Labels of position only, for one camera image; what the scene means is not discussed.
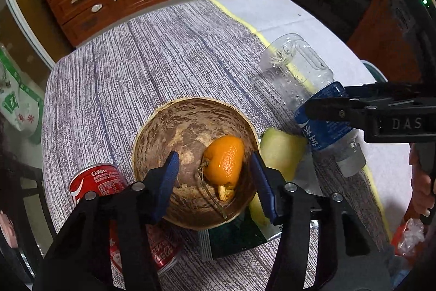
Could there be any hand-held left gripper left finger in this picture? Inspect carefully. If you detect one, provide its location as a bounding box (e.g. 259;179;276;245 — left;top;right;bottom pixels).
32;151;180;291

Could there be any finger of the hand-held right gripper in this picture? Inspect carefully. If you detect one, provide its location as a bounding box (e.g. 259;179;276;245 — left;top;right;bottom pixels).
342;82;427;105
305;99;368;130

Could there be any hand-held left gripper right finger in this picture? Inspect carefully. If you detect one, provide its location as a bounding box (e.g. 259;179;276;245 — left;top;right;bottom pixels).
250;151;392;291

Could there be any orange peel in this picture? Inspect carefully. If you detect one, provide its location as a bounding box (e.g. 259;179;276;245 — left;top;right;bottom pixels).
203;136;246;186

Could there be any clear plastic bottle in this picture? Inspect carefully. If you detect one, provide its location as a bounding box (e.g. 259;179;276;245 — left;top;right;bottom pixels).
259;34;367;178

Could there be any coconut shell bowl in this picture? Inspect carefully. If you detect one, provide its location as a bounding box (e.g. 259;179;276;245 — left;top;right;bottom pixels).
132;97;258;230

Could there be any person's right hand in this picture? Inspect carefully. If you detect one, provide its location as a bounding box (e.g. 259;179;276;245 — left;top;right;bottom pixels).
406;145;436;227

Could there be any small yellow peel piece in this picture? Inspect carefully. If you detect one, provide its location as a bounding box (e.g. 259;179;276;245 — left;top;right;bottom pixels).
218;185;237;202

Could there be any pale green melon rind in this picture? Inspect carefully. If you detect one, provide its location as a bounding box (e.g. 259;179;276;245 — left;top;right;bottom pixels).
248;127;309;227

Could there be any dry fruit stem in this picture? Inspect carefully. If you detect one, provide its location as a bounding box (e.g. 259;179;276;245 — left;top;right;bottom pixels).
198;160;228;220

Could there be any dark green snack packet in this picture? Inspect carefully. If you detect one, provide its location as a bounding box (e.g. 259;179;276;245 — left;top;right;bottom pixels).
198;209;284;262

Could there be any red soda can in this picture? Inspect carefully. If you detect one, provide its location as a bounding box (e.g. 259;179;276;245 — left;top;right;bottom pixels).
69;163;184;277

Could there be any red and clear plastic bag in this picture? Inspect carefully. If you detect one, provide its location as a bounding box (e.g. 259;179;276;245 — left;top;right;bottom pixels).
391;218;425;258

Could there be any white cloth with yellow edge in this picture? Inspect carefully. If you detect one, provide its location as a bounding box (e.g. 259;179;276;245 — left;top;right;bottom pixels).
206;0;413;241

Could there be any chair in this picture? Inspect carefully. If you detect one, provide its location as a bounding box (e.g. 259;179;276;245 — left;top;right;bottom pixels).
0;160;58;281

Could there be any green and white bag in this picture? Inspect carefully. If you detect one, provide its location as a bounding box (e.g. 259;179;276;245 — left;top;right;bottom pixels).
0;46;45;146

